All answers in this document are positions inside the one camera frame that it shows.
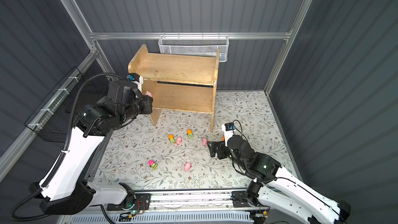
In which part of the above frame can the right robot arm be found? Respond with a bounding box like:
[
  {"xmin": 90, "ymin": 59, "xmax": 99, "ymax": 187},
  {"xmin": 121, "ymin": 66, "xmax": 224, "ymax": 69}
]
[{"xmin": 207, "ymin": 135, "xmax": 351, "ymax": 224}]

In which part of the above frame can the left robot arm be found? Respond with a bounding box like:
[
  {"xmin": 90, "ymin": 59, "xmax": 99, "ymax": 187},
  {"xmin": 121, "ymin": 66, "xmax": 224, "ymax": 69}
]
[{"xmin": 9, "ymin": 73, "xmax": 153, "ymax": 222}]

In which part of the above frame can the wooden two-tier shelf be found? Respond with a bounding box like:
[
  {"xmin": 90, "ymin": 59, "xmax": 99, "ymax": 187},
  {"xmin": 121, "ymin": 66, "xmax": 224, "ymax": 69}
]
[{"xmin": 128, "ymin": 45, "xmax": 220, "ymax": 131}]

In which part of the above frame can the orange green mixer truck right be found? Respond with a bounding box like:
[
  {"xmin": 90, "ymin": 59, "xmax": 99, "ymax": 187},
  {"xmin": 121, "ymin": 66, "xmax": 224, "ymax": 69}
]
[{"xmin": 187, "ymin": 129, "xmax": 194, "ymax": 139}]

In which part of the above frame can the orange green mixer truck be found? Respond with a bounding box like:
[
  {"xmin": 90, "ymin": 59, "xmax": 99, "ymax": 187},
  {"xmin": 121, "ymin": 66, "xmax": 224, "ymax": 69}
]
[
  {"xmin": 169, "ymin": 134, "xmax": 176, "ymax": 144},
  {"xmin": 187, "ymin": 129, "xmax": 194, "ymax": 139}
]

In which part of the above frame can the pink pig toy front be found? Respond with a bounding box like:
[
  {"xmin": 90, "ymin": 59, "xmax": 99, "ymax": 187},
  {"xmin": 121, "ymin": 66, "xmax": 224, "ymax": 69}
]
[{"xmin": 183, "ymin": 162, "xmax": 192, "ymax": 172}]

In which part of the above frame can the orange green mixer truck left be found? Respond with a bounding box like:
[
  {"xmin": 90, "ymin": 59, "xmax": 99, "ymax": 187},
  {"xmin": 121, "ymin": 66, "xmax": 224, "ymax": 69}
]
[{"xmin": 169, "ymin": 134, "xmax": 176, "ymax": 144}]

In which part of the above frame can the white vented cover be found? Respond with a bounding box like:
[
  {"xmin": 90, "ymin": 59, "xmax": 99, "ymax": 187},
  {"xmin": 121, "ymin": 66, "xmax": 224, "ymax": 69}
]
[{"xmin": 69, "ymin": 211, "xmax": 254, "ymax": 224}]

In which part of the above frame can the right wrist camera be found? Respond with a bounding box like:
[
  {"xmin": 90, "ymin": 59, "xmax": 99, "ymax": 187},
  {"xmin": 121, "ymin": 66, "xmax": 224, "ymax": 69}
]
[{"xmin": 221, "ymin": 122, "xmax": 235, "ymax": 146}]

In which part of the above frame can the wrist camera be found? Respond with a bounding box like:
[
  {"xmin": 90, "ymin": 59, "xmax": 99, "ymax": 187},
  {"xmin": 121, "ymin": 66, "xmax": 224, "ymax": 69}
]
[
  {"xmin": 221, "ymin": 122, "xmax": 235, "ymax": 146},
  {"xmin": 127, "ymin": 73, "xmax": 144, "ymax": 92}
]

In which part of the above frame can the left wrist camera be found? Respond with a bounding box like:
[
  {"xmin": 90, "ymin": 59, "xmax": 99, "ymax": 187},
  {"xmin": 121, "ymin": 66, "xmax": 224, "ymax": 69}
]
[{"xmin": 127, "ymin": 73, "xmax": 144, "ymax": 92}]

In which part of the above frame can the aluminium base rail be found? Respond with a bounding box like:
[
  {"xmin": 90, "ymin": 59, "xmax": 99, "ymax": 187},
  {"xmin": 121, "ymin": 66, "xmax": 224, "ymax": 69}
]
[{"xmin": 66, "ymin": 187, "xmax": 315, "ymax": 212}]

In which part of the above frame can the black wire basket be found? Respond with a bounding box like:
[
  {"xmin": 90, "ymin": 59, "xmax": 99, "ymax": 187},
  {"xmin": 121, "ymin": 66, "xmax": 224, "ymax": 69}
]
[{"xmin": 25, "ymin": 67, "xmax": 111, "ymax": 143}]

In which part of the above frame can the white wire mesh basket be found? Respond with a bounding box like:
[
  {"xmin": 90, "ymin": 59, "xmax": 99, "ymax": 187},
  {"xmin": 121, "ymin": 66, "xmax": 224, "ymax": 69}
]
[{"xmin": 158, "ymin": 36, "xmax": 230, "ymax": 62}]

